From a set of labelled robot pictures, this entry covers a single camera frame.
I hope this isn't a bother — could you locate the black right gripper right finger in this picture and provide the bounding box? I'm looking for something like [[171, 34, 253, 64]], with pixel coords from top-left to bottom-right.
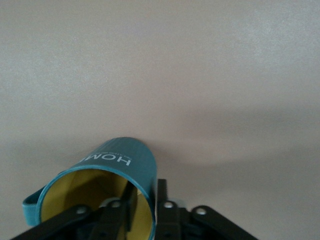
[[155, 178, 261, 240]]

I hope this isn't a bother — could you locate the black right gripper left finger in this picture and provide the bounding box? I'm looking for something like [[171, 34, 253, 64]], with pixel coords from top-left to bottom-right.
[[9, 184, 139, 240]]

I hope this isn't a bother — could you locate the teal mug with yellow inside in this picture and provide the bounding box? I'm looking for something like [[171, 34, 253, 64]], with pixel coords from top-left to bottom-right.
[[21, 136, 158, 240]]

